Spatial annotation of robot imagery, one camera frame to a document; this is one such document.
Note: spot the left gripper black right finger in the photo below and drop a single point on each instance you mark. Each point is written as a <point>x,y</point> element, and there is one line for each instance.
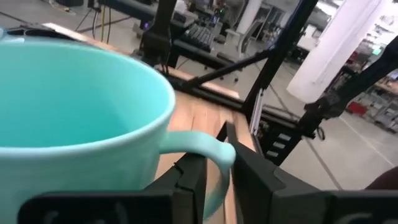
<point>280,205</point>

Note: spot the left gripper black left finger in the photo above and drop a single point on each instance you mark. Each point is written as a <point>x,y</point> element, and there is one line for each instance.
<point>124,208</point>

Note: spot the teal ceramic mug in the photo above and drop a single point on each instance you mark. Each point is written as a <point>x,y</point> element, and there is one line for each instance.
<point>77,109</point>

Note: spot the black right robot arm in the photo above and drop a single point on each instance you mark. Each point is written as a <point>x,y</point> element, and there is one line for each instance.
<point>357,84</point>

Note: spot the white pillar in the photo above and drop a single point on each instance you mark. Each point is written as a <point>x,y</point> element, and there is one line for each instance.
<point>335,46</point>

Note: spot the black keyboard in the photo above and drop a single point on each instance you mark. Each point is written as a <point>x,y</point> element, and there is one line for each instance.
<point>199,37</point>

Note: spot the black aluminium rig frame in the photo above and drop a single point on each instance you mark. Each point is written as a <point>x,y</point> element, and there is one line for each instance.
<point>280,46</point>

